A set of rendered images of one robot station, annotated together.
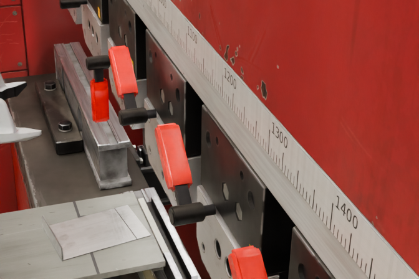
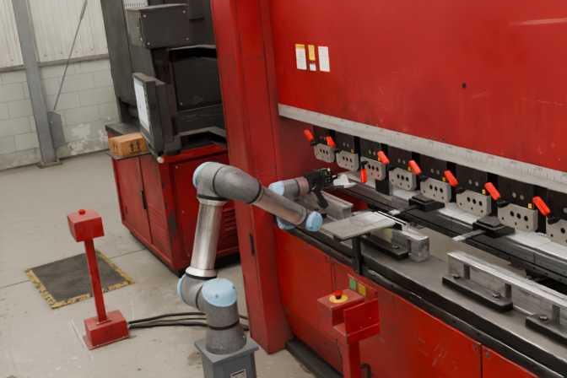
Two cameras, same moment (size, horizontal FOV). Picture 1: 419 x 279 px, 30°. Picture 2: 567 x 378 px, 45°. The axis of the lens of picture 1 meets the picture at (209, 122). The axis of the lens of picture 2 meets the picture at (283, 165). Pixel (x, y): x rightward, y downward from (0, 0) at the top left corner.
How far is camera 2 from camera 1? 1.98 m
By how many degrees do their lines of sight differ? 14
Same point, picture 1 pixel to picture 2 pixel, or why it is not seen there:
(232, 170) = (434, 163)
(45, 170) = not seen: hidden behind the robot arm
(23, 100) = not seen: hidden behind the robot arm
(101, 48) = (354, 163)
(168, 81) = (402, 154)
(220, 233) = (431, 181)
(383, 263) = (478, 155)
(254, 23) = (438, 127)
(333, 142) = (464, 140)
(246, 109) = (437, 146)
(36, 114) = not seen: hidden behind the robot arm
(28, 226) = (344, 223)
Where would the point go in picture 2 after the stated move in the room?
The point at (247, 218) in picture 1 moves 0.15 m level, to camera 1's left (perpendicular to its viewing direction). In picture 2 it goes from (440, 171) to (401, 176)
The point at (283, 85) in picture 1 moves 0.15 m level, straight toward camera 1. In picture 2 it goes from (449, 136) to (461, 146)
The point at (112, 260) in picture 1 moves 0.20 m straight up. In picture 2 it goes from (379, 224) to (375, 178)
